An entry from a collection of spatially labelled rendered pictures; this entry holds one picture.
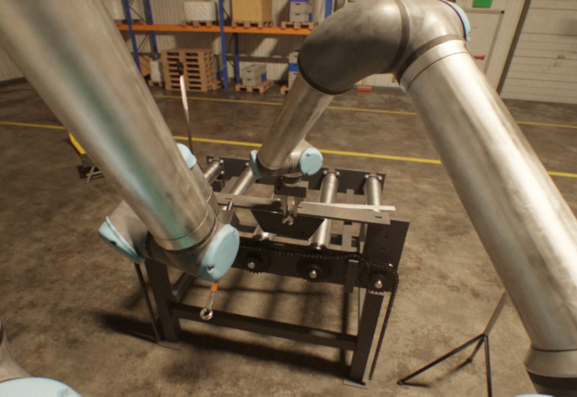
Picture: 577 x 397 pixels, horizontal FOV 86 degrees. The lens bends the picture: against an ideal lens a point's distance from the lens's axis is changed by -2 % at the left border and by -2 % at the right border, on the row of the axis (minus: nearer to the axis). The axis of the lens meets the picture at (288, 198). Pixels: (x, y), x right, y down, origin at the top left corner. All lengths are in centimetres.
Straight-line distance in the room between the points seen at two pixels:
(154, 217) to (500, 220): 43
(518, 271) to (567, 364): 11
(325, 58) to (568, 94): 1138
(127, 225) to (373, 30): 48
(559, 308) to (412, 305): 225
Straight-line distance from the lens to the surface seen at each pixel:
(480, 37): 1063
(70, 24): 30
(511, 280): 50
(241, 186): 210
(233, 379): 220
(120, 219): 58
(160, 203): 39
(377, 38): 54
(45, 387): 41
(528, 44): 1106
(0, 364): 51
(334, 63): 54
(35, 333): 288
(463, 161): 50
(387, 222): 135
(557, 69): 1150
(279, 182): 125
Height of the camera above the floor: 189
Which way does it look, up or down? 30 degrees down
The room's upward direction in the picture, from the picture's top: 1 degrees clockwise
